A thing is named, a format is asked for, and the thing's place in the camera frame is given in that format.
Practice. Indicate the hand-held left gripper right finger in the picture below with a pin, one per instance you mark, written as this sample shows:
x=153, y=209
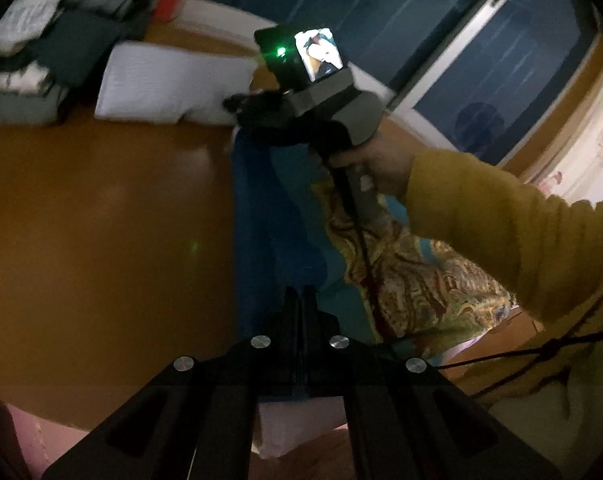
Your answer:
x=316, y=350

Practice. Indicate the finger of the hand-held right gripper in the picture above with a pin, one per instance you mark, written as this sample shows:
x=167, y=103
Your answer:
x=251, y=105

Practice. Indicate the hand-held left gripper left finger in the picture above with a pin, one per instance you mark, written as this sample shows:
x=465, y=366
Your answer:
x=284, y=350

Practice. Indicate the blue patterned scarf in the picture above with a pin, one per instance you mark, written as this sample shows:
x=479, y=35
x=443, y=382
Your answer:
x=281, y=240

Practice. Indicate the person's right forearm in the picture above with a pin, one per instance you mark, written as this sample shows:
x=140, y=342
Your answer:
x=506, y=225

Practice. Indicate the stack of dark folded clothes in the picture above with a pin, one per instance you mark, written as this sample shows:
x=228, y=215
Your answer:
x=71, y=50

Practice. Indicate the person's right hand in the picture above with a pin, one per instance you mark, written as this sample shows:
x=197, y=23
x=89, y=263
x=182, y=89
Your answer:
x=386, y=165

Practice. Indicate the purple dotted mat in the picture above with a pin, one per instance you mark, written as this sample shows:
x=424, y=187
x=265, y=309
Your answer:
x=301, y=425

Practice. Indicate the white ribbed pillow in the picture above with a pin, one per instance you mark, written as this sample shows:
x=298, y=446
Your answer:
x=171, y=85

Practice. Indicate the large glass window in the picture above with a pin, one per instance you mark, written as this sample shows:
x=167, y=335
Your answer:
x=381, y=10

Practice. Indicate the person's mustard yellow sweater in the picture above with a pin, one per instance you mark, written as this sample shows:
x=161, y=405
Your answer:
x=556, y=410

